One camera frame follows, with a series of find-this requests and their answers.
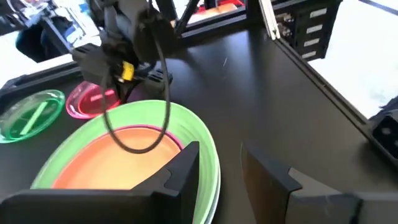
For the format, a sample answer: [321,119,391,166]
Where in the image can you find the small clear pink plate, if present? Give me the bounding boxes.
[65,80,122,120]

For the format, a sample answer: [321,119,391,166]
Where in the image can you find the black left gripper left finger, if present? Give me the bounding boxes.
[0,141,200,224]

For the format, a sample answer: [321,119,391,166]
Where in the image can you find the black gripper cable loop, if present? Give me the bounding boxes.
[101,34,172,155]

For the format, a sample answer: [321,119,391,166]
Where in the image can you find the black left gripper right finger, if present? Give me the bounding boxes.
[241,142,398,224]

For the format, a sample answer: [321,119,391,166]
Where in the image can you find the black frame bracket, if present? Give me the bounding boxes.
[368,96,398,169]

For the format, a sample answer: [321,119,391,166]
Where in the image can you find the dark chair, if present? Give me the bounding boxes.
[14,23,74,63]

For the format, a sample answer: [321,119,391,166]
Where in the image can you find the black box with white labels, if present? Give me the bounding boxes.
[275,0,343,62]

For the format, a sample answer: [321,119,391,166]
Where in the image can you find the light blue plastic plate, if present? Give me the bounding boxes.
[205,167,222,224]

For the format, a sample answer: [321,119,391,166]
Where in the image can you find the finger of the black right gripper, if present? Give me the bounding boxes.
[114,81,127,103]
[125,81,138,103]

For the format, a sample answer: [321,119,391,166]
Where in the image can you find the silver aluminium extrusion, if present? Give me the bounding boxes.
[258,0,281,40]

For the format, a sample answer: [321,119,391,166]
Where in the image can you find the large light green plate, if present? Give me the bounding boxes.
[30,99,221,224]

